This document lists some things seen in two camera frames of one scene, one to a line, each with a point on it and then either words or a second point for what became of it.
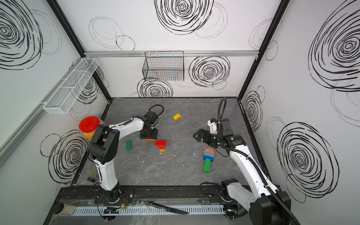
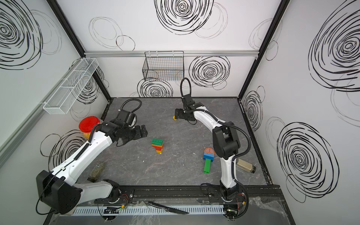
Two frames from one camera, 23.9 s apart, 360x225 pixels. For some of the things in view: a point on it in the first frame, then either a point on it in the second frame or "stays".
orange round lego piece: [209, 150] stays
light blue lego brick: [207, 155] stays
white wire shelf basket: [63, 99] stays
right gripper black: [206, 133] → [180, 111]
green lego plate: [128, 145] → [157, 141]
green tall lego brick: [207, 167] stays
